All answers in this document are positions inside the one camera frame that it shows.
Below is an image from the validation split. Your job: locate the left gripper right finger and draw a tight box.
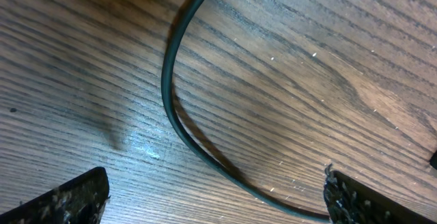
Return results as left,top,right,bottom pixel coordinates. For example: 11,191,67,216
323,165,436,224

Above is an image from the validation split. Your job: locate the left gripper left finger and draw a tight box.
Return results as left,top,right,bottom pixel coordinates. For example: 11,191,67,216
1,167,109,224

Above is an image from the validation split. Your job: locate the thin black cable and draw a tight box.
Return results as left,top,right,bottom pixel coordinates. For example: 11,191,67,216
160,0,332,223

